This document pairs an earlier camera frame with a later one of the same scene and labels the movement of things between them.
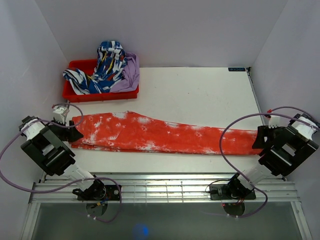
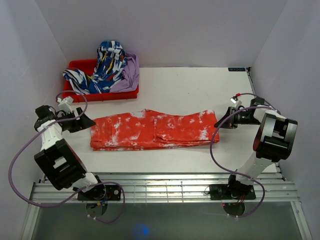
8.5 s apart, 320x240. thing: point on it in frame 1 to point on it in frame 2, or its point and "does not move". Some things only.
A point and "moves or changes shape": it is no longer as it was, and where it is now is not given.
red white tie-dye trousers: (128, 130) moves or changes shape
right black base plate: (227, 191) does not move
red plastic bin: (88, 66) does not move
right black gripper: (262, 131) to (228, 124)
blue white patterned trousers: (109, 69) does not move
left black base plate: (97, 191) does not move
